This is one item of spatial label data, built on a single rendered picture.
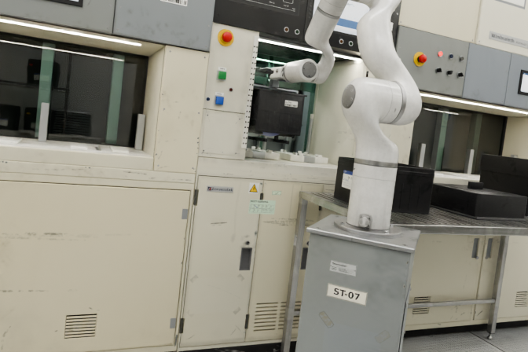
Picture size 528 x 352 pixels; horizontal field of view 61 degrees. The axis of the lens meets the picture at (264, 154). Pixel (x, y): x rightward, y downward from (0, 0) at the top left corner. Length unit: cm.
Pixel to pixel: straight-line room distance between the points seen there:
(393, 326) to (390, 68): 69
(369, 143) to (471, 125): 202
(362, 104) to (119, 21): 95
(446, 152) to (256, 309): 166
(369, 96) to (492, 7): 156
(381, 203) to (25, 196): 119
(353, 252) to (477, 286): 166
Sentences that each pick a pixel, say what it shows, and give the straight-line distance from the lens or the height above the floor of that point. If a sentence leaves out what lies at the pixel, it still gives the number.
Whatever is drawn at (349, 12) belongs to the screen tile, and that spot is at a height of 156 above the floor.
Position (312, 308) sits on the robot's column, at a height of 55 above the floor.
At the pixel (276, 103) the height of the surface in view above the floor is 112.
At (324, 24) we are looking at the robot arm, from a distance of 166.
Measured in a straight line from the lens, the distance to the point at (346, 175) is 182.
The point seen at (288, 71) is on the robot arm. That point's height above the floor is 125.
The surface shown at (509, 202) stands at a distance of 204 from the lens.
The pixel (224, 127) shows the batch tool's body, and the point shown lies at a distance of 183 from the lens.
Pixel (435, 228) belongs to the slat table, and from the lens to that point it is 160.
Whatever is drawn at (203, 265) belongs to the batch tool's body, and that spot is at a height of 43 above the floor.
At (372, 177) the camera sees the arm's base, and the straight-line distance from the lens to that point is 126.
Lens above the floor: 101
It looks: 3 degrees down
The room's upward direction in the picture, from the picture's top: 7 degrees clockwise
